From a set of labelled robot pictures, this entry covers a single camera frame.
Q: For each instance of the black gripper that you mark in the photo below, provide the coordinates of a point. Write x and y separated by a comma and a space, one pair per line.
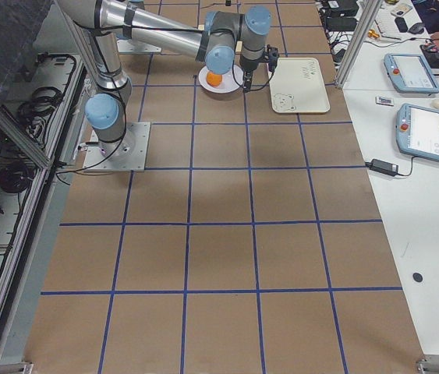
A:
248, 66

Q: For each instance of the orange fruit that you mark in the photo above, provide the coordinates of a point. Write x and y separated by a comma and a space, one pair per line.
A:
213, 79

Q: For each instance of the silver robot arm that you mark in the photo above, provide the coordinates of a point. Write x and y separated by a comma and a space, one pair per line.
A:
227, 39

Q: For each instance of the cream bear tray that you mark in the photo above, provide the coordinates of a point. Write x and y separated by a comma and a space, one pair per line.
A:
298, 87

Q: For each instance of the white round plate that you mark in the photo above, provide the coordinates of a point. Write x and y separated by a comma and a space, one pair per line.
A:
231, 81

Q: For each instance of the wooden cutting board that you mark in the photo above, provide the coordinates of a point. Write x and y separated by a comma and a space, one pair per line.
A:
238, 44

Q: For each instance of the gold metal cylinder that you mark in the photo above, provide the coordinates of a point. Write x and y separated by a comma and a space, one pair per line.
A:
373, 34

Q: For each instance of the small printed card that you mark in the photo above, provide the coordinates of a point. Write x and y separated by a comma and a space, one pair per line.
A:
386, 101

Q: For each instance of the far blue teach pendant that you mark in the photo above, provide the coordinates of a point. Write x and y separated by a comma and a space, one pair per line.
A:
410, 74

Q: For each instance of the blue teach pendant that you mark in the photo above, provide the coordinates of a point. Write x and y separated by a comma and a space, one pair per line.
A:
410, 74
417, 131

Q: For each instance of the black power adapter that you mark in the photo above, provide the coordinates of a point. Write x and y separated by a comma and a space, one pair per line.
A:
383, 167

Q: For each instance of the black computer mouse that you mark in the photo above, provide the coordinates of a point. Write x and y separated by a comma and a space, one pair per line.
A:
416, 28

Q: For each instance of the near blue teach pendant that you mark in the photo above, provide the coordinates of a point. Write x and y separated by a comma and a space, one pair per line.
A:
417, 131

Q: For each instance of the black round cap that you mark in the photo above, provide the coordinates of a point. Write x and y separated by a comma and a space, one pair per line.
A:
417, 277

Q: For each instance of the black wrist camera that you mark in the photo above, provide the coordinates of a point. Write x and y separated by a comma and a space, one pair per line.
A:
271, 58

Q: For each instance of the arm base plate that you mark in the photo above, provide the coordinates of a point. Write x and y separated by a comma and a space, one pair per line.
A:
131, 47
130, 154

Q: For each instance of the aluminium frame post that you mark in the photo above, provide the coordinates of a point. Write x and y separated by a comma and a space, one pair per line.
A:
367, 16

